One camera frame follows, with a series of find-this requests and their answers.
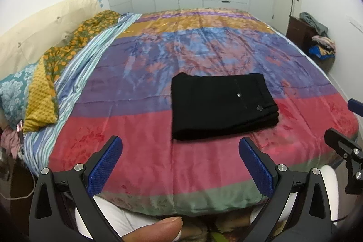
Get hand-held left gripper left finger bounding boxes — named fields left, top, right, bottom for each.
left=28, top=136, right=123, bottom=242

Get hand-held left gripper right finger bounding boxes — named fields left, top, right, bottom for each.
left=239, top=137, right=335, bottom=242

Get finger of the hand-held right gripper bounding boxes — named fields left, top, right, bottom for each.
left=325, top=129, right=363, bottom=194
left=348, top=99, right=363, bottom=118

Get black pants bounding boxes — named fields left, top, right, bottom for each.
left=171, top=72, right=280, bottom=142

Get person's left hand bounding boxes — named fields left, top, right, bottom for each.
left=120, top=216, right=183, bottom=242

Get colourful patchwork blanket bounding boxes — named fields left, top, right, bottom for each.
left=47, top=8, right=359, bottom=215

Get pile of clothes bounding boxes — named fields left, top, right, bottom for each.
left=309, top=35, right=336, bottom=59

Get dark bedside table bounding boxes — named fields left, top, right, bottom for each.
left=0, top=146, right=37, bottom=214

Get mustard dotted pillow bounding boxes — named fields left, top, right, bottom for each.
left=23, top=61, right=59, bottom=133

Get brown wooden nightstand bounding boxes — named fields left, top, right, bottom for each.
left=286, top=16, right=335, bottom=72

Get grey cloth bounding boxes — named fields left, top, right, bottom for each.
left=300, top=12, right=329, bottom=35

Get pink cloth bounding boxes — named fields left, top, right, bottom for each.
left=0, top=129, right=24, bottom=159

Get blue striped bed sheet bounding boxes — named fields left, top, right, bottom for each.
left=24, top=13, right=142, bottom=174

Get teal floral pillow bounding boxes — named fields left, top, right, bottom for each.
left=0, top=63, right=37, bottom=129

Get orange green floral cloth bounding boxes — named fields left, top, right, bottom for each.
left=42, top=10, right=121, bottom=101

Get cream padded headboard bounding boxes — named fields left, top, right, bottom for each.
left=0, top=0, right=102, bottom=81

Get thin cable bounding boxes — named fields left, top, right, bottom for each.
left=0, top=171, right=37, bottom=200

